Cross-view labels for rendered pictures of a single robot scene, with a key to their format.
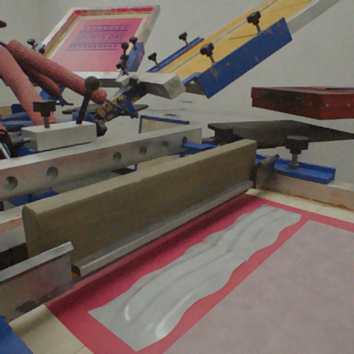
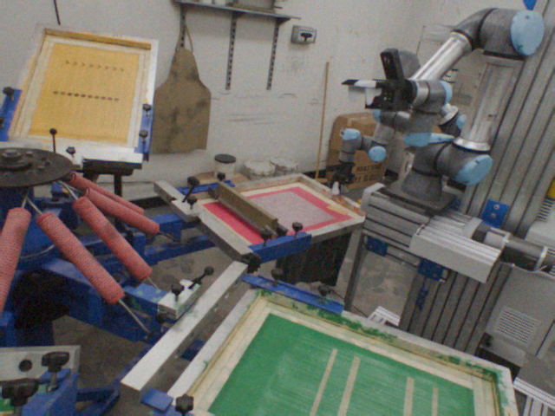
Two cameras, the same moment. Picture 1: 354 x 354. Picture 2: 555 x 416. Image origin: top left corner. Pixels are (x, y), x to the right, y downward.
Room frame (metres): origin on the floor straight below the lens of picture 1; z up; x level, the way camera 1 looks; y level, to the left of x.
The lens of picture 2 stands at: (0.11, 1.67, 1.82)
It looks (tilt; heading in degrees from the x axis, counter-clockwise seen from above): 25 degrees down; 276
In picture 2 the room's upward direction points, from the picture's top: 9 degrees clockwise
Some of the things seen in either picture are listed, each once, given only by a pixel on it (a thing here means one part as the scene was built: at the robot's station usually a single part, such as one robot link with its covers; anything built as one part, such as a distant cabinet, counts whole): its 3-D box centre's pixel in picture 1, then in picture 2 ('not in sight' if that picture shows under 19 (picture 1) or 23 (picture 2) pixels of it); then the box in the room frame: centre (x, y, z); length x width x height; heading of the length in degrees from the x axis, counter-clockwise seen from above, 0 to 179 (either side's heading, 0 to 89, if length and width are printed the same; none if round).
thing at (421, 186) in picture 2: not in sight; (423, 179); (-0.26, 0.05, 1.31); 0.15 x 0.15 x 0.10
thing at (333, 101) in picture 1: (339, 99); not in sight; (1.43, -0.71, 1.06); 0.61 x 0.46 x 0.12; 109
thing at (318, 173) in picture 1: (254, 172); (205, 192); (0.64, -0.16, 0.97); 0.30 x 0.05 x 0.07; 49
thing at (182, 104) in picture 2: not in sight; (183, 91); (1.39, -1.86, 1.06); 0.53 x 0.07 x 1.05; 49
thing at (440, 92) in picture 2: not in sight; (430, 94); (-0.14, 0.32, 1.65); 0.11 x 0.08 x 0.09; 39
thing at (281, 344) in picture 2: not in sight; (302, 346); (0.08, 0.80, 1.05); 1.08 x 0.61 x 0.23; 169
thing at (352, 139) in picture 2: not in sight; (350, 141); (0.01, -0.43, 1.28); 0.09 x 0.08 x 0.11; 11
